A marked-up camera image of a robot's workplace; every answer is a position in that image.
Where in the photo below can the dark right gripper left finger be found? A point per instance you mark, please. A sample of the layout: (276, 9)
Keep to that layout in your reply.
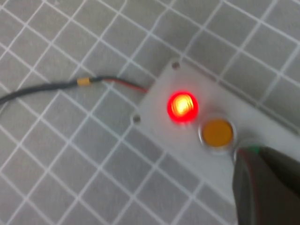
(253, 194)

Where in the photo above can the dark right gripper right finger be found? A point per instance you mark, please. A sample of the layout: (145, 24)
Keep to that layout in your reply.
(286, 167)

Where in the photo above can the green push button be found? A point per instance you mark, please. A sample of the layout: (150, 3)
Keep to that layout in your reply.
(243, 142)

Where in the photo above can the yellow push button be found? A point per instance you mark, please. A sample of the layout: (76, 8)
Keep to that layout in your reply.
(218, 133)

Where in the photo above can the grey black button control box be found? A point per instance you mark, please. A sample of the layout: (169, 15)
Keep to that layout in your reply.
(215, 93)

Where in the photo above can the red indicator lamp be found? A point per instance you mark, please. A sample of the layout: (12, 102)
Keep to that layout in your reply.
(182, 107)

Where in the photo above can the grey white checked tablecloth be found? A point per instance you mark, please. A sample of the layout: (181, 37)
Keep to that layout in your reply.
(70, 152)

